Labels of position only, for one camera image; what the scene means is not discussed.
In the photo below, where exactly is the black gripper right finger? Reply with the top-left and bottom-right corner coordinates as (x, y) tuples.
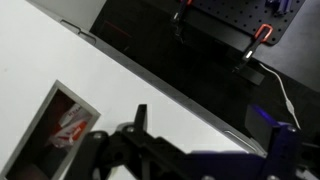
(244, 103), (303, 180)

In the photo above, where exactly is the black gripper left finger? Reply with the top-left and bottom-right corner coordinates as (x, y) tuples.
(63, 104), (201, 180)

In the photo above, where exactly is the white drawer cabinet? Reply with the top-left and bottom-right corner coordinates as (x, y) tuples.
(0, 0), (268, 180)

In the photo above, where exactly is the red white crumpled wrapper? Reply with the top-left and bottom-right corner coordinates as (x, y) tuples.
(44, 103), (93, 149)

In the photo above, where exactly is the black stand table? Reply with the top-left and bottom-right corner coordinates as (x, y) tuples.
(89, 0), (320, 158)

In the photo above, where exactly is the black perforated pegboard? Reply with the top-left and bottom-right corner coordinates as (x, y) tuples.
(191, 0), (306, 46)

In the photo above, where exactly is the blue object on pegboard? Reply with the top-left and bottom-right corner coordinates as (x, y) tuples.
(264, 0), (291, 16)

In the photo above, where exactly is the white cable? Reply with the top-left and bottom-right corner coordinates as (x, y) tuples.
(258, 62), (302, 130)

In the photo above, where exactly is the black clamp orange handle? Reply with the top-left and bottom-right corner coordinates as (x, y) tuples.
(170, 0), (194, 38)
(232, 23), (274, 74)

